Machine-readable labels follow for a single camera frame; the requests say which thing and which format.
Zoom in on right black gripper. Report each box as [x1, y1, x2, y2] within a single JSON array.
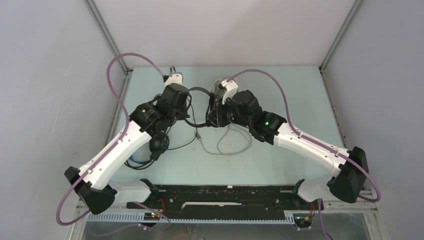
[[206, 95, 252, 129]]

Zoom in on white headphones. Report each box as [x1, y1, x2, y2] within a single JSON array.
[[210, 78, 227, 92]]

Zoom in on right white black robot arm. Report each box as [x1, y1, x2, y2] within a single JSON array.
[[206, 90, 369, 209]]

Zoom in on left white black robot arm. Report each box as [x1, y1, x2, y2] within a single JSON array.
[[64, 83, 189, 215]]

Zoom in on black blue headphones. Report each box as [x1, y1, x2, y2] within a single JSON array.
[[124, 132, 170, 171]]

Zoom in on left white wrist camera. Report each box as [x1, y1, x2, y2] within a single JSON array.
[[164, 72, 184, 86]]

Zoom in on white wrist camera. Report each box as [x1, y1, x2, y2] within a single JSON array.
[[213, 79, 239, 105], [164, 72, 184, 86]]

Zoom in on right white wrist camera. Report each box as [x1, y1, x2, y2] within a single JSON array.
[[213, 79, 239, 105]]

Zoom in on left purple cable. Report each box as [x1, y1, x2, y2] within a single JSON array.
[[55, 52, 173, 238]]

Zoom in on purple cable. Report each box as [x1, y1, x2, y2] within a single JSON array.
[[55, 52, 173, 238], [226, 68, 382, 204]]

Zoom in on black blue headphone cable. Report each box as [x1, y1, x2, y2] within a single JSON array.
[[125, 66, 199, 170]]

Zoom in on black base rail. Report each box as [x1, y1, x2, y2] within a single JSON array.
[[144, 185, 320, 221]]

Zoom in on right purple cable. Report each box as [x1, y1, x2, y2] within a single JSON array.
[[226, 68, 382, 204]]

